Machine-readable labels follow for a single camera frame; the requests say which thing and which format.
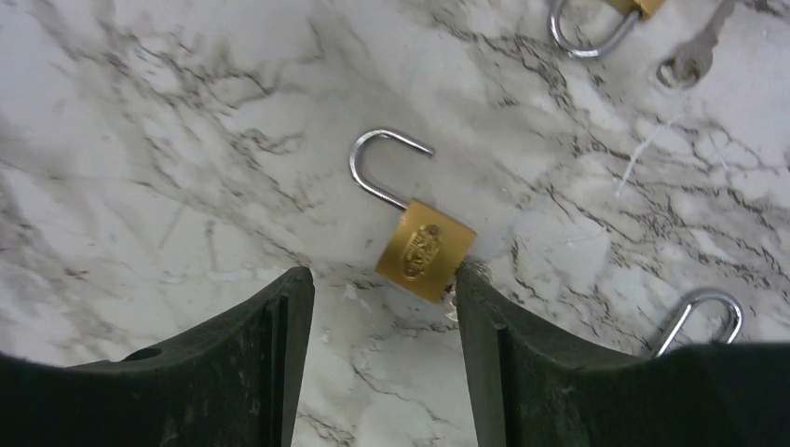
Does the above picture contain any brass padlock with key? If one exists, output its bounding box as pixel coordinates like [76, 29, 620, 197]
[547, 0, 665, 60]

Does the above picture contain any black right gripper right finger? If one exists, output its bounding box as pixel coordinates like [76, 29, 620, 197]
[456, 267, 789, 446]

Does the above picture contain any silver loose key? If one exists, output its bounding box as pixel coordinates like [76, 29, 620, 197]
[656, 0, 736, 89]

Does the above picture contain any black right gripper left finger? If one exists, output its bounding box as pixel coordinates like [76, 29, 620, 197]
[1, 267, 315, 446]

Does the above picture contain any small brass padlock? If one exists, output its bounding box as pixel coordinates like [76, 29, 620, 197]
[648, 287, 744, 359]

